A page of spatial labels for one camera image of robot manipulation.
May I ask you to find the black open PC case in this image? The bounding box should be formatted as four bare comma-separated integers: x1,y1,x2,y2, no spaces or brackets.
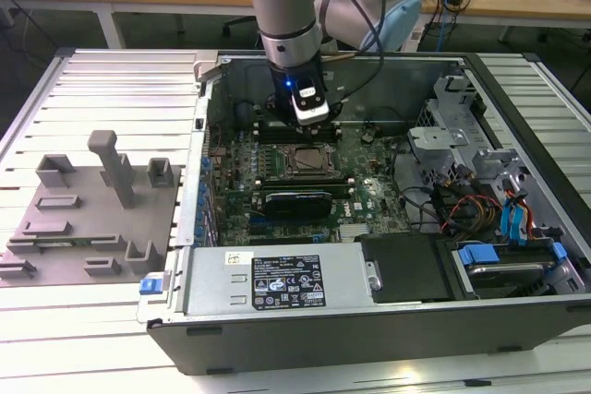
137,50,591,376

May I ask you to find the black cable with brass connector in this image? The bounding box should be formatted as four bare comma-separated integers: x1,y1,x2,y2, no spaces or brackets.
320,0,373,63

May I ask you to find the black office chair base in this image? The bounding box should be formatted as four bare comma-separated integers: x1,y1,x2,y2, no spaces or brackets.
221,15,259,52

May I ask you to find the green RAM stick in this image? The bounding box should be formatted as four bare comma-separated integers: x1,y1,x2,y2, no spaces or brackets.
34,236,119,248

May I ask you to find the grey power supply unit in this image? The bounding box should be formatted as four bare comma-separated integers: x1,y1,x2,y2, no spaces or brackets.
182,245,373,317

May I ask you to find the thin metal locking lever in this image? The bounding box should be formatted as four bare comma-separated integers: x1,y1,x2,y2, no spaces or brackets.
284,171,344,180

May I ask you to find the blue flat wire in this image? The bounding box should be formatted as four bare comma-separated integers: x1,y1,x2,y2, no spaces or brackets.
501,184,531,248

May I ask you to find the hard disk in blue carrier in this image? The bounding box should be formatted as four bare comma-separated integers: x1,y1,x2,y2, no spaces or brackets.
454,240,568,299

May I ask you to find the black plastic shroud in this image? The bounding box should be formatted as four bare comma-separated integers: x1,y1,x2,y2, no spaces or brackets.
358,233,458,305

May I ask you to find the small silver heatsink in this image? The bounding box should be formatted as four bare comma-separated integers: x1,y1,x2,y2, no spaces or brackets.
340,222,371,242

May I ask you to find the metal socket cover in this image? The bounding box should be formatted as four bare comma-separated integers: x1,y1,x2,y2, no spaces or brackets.
284,143,342,178

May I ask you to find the black camera cable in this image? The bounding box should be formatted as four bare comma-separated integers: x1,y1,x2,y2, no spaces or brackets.
341,0,387,104

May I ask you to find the CPU socket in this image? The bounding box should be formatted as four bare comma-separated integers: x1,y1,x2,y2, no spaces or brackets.
282,142,343,179

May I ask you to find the green motherboard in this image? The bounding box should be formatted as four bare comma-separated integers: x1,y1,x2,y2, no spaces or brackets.
205,124,413,247

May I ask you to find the silver square CPU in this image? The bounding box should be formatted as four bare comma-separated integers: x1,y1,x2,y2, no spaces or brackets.
295,149,327,173

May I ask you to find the black graphics card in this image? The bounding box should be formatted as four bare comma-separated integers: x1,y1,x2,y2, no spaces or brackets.
261,187,334,223

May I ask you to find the red yellow wire bundle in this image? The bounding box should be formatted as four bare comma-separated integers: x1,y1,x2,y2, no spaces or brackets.
433,176,504,234

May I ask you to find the black label sticker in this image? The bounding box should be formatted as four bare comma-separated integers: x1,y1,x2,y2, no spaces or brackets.
251,254,328,310

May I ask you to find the blue case latch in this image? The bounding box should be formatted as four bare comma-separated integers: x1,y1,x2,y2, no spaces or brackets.
138,275,166,296

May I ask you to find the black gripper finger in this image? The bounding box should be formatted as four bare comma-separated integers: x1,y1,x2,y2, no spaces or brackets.
313,99,346,137
266,94,308,137

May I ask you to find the grey metal drive cage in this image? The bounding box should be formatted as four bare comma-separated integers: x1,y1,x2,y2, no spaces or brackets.
406,73,532,210

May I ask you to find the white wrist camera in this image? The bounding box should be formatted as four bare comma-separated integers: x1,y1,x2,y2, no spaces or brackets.
289,81,332,126

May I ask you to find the grey parts rack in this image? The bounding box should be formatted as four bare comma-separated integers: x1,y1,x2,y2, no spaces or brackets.
0,129,186,284

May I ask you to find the blue hanging cable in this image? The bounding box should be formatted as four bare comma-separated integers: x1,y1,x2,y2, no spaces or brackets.
437,8,452,52

